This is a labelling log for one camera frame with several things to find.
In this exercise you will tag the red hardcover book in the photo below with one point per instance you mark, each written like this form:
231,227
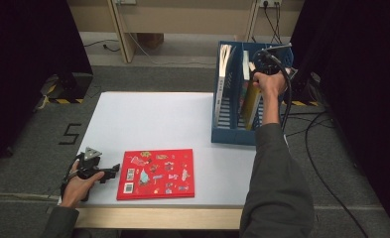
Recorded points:
156,175

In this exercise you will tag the blue plastic file rack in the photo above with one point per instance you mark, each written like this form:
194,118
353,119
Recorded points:
232,135

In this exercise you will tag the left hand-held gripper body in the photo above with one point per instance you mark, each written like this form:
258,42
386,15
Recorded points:
90,165

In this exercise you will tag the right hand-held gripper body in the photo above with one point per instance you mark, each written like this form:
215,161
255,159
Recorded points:
267,62

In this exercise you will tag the brown cardboard box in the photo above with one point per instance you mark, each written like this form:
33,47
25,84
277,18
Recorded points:
151,40

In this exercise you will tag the person's left hand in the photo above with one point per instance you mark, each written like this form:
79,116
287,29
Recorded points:
75,190

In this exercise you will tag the stand base with hazard tape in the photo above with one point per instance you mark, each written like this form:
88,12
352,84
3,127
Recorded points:
303,95
78,87

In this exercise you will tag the beige wooden desk frame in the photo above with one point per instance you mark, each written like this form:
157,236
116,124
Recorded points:
123,33

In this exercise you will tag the black curtain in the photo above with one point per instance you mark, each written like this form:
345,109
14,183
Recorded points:
364,82
20,66

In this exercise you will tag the person's right hand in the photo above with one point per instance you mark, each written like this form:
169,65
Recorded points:
272,84

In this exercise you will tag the white wall socket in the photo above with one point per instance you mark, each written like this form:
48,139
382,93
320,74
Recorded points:
270,3

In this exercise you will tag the wooden table with white top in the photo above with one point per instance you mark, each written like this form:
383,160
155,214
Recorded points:
156,115

